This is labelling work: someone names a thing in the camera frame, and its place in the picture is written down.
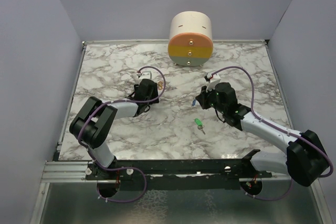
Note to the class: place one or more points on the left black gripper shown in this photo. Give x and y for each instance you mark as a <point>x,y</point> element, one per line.
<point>154,95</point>

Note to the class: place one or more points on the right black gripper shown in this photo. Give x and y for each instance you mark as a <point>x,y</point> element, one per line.
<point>202,96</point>

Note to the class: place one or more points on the green tag key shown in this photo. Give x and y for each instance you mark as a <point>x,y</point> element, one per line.
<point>200,125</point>

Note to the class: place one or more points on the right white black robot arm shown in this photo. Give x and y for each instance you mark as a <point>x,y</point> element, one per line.
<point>303,156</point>

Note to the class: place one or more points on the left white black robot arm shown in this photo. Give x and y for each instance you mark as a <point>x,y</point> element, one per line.
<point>93,122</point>

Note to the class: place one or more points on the round three-drawer storage box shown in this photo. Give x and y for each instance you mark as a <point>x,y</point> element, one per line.
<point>190,42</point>

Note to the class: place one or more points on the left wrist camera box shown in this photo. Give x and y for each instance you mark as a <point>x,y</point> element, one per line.
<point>144,75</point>

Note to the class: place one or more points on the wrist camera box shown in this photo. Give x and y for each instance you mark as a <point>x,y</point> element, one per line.
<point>144,75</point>
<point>213,80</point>

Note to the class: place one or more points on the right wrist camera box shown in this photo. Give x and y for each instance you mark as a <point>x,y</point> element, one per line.
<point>213,80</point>

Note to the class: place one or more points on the black mounting rail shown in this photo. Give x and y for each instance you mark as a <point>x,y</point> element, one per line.
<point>175,174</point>

